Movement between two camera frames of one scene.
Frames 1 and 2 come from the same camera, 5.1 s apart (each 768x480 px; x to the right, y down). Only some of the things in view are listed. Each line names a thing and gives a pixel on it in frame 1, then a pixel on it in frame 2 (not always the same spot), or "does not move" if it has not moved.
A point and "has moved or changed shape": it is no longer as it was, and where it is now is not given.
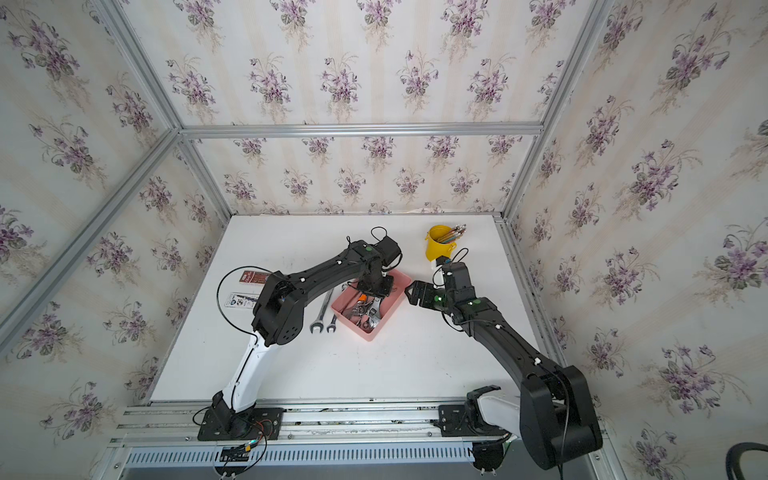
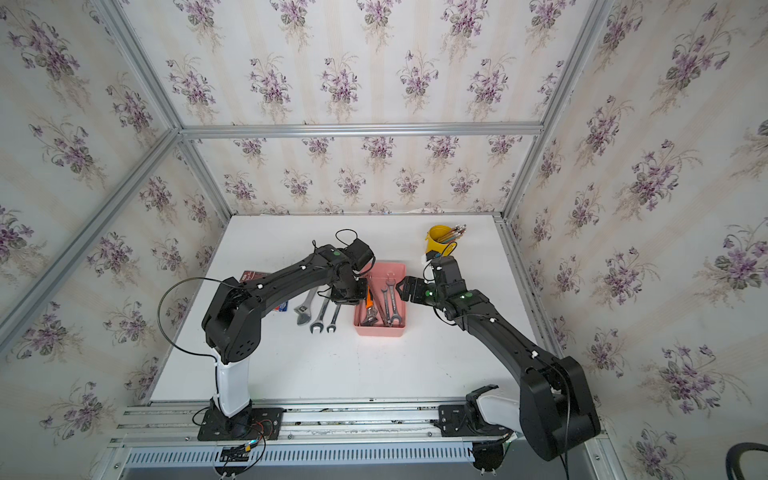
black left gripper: [385, 292] to [341, 300]
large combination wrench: [319, 323] does not move
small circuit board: [238, 452] does not move
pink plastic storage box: [344, 301] has moved or changed shape
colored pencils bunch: [452, 235] does not move
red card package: [254, 277] does not move
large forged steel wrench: [374, 312] has moved or changed shape
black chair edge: [733, 458] does not move
